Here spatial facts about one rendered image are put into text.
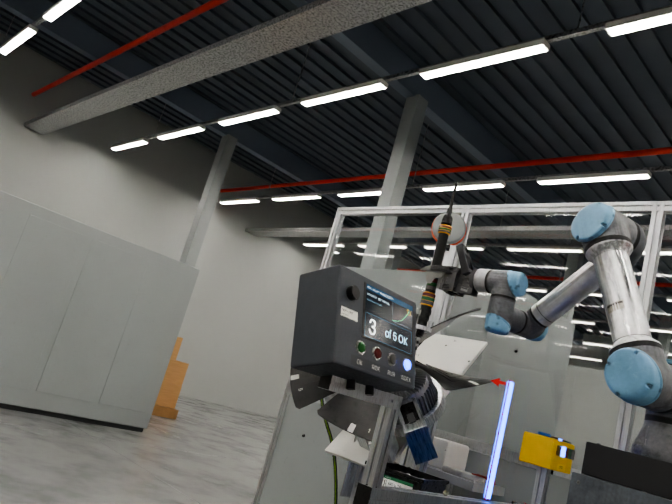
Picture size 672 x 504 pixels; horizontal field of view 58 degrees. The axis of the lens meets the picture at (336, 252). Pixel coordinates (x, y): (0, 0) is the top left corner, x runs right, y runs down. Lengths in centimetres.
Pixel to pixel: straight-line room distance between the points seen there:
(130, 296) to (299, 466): 456
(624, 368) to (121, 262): 637
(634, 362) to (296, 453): 211
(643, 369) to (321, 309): 74
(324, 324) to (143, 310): 644
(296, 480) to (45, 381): 441
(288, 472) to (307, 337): 219
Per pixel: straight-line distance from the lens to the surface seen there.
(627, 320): 159
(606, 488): 156
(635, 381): 151
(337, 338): 111
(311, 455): 320
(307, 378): 213
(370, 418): 188
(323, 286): 116
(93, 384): 741
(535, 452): 202
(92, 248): 722
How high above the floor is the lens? 102
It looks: 13 degrees up
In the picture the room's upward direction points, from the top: 16 degrees clockwise
